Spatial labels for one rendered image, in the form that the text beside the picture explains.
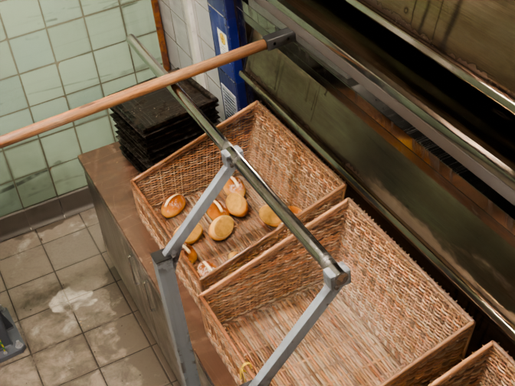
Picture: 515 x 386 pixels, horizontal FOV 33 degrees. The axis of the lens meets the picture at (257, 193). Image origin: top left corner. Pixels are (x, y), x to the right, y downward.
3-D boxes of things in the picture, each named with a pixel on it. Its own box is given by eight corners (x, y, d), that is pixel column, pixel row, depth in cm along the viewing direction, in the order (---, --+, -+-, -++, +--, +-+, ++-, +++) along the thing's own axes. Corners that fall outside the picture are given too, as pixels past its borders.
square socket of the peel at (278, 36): (268, 51, 234) (267, 40, 232) (261, 47, 237) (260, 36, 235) (296, 40, 237) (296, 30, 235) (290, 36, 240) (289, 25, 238)
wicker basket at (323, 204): (267, 165, 296) (258, 96, 279) (355, 257, 254) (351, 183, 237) (136, 217, 281) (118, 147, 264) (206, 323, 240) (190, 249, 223)
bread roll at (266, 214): (280, 230, 263) (288, 231, 268) (286, 209, 263) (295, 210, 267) (254, 220, 268) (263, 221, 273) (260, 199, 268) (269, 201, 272)
